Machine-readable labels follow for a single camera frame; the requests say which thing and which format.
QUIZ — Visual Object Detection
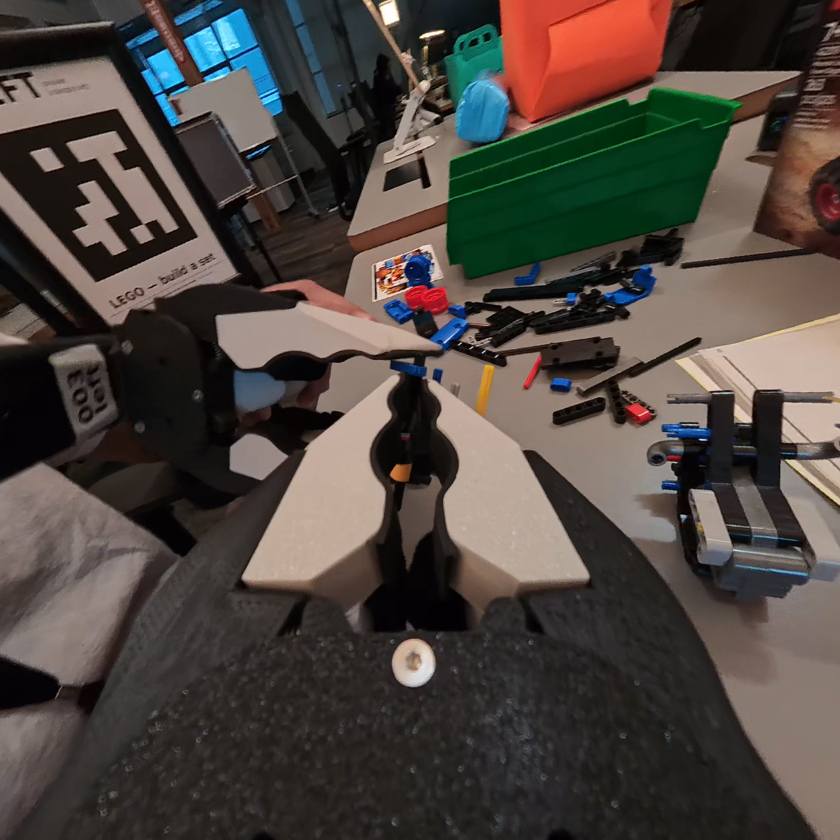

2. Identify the white instruction booklet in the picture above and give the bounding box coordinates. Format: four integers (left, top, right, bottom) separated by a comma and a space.
676, 315, 840, 506

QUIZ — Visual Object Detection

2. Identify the orange plastic bin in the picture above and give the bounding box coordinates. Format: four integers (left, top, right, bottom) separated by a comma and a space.
499, 0, 673, 124

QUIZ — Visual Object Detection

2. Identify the green handled basket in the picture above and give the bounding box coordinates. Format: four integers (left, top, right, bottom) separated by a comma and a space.
445, 25, 503, 99

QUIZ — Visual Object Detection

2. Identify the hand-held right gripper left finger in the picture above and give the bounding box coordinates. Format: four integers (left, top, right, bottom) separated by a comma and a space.
241, 376, 408, 609

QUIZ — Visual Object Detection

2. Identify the white marker sign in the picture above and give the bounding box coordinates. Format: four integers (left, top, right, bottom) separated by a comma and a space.
0, 23, 283, 326

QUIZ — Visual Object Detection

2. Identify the green plastic bin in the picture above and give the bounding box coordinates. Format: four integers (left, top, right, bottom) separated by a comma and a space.
446, 87, 742, 280

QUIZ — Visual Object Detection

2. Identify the person's left hand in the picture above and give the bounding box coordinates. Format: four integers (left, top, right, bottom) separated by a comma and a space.
261, 280, 378, 324

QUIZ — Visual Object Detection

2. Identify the black body strap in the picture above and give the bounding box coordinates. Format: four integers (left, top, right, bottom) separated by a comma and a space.
0, 656, 63, 711

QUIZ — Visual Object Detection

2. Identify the long black lego axle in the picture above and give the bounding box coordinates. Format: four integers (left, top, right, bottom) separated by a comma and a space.
681, 248, 815, 269

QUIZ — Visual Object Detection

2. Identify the white whiteboard easel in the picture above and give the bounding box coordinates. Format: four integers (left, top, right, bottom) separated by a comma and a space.
172, 67, 280, 158

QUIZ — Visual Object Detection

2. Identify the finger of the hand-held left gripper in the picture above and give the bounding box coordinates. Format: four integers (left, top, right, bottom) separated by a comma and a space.
215, 301, 444, 383

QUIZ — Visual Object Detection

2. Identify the grey black lego chassis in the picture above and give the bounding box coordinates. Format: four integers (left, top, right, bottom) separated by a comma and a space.
648, 390, 840, 601

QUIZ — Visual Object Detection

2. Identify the light blue pouch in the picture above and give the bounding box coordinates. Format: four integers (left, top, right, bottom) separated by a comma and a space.
455, 69, 511, 145

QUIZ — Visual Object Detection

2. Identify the dark framed screen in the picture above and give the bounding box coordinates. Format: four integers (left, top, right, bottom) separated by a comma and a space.
175, 112, 257, 210

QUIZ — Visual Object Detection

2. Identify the black digital timer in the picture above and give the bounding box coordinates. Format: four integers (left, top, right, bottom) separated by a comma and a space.
758, 92, 798, 155

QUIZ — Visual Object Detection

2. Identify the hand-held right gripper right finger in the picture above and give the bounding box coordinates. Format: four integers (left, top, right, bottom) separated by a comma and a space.
430, 381, 590, 614

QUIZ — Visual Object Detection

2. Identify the white desk stand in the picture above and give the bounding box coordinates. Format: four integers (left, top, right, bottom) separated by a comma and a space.
382, 77, 442, 165

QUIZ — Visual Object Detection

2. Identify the black yellow lego assembly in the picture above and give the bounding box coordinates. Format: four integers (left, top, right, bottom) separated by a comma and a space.
387, 357, 437, 513

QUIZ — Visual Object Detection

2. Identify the printed toy set box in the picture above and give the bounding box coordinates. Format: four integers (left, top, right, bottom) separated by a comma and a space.
753, 0, 840, 258

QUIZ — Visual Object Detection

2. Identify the pile of loose lego pieces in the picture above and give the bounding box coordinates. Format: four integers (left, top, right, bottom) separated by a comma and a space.
384, 228, 703, 427

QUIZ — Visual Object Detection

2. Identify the colourful sticker sheet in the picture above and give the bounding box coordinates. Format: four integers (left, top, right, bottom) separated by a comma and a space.
371, 244, 439, 303

